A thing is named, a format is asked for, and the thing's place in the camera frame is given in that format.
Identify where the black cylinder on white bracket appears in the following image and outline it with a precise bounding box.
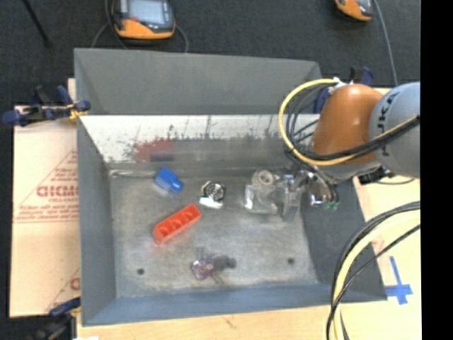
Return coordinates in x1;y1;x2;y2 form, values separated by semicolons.
357;166;394;186

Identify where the blue and white plastic cap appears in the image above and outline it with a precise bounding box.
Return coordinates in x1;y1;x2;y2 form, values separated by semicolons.
153;166;185;196

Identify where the round metal and white gadget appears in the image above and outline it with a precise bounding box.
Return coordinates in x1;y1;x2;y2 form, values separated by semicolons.
198;180;227;210

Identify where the brown cardboard board, red print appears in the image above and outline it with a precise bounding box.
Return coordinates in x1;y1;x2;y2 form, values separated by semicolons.
8;103;83;319

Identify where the red flat block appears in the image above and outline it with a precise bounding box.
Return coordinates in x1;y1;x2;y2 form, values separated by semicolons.
152;203;202;245

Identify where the grey metal bin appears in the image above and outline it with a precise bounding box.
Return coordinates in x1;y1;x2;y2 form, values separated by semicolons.
73;47;387;327

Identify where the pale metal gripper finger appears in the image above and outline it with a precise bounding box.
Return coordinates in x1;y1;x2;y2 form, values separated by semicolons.
282;173;308;190
279;188;302;223

